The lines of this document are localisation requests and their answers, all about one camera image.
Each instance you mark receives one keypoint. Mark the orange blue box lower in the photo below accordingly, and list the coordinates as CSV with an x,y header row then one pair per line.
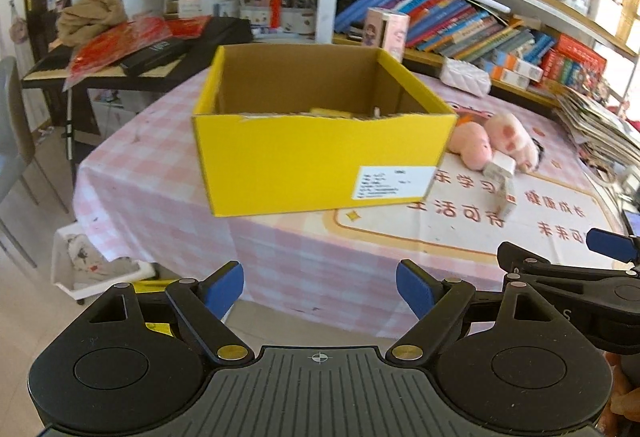
x,y
504,75

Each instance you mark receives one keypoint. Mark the white quilted handbag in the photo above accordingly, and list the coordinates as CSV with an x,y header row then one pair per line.
x,y
466,77

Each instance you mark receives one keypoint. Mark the stack of magazines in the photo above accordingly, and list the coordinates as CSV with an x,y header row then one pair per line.
x,y
605,143

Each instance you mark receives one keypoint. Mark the red tassel ornament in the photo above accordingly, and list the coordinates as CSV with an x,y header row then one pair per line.
x,y
275,14

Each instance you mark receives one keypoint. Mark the black keyboard piano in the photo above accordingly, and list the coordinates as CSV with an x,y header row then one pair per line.
x,y
158,68

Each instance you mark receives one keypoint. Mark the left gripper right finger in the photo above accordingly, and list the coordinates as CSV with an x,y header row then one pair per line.
x,y
439,306

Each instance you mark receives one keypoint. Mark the pink checkered tablecloth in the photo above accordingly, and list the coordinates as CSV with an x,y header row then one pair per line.
x,y
141,194

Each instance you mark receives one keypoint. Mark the person right hand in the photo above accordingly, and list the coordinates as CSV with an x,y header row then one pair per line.
x,y
623,406

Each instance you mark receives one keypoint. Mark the brown folded cloth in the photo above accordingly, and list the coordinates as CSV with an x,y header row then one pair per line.
x,y
85,20

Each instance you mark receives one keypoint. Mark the yellow fertilizer bag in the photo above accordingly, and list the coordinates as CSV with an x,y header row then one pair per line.
x,y
151,296

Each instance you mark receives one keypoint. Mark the pink paw plush toy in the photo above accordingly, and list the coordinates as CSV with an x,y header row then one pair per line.
x,y
507,134

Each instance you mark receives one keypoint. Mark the white floor tray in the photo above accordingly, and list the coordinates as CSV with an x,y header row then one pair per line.
x,y
81,271

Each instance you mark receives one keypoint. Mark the yellow cardboard box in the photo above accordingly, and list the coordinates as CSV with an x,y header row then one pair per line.
x,y
289,128

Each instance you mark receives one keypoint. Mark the red boxed book set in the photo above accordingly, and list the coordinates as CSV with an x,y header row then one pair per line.
x,y
571,63

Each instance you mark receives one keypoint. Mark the pink cylindrical humidifier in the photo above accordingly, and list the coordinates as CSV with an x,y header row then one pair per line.
x,y
386,29

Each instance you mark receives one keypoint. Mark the white charger plug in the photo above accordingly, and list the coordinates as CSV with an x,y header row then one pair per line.
x,y
500,166

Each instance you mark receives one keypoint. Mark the smartphone on table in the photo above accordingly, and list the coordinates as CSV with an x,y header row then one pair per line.
x,y
632,223

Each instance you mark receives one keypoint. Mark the red paper sheets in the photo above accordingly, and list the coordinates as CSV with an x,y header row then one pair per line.
x,y
127,39

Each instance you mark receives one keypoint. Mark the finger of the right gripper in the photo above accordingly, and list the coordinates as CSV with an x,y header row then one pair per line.
x,y
619,247
593,284

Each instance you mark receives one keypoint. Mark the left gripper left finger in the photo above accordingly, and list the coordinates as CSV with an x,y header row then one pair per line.
x,y
199,307

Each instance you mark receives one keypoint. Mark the pink chick plush toy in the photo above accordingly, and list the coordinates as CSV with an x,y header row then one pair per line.
x,y
470,141

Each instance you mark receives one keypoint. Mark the row of leaning books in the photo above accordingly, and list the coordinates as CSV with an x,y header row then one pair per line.
x,y
460,29

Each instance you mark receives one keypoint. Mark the orange blue box upper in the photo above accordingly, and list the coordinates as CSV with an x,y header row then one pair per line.
x,y
518,66

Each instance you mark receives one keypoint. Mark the orange blue box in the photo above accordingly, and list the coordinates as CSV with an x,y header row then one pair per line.
x,y
518,66
504,75

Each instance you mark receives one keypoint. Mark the small white red box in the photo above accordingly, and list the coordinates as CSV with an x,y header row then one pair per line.
x,y
506,198

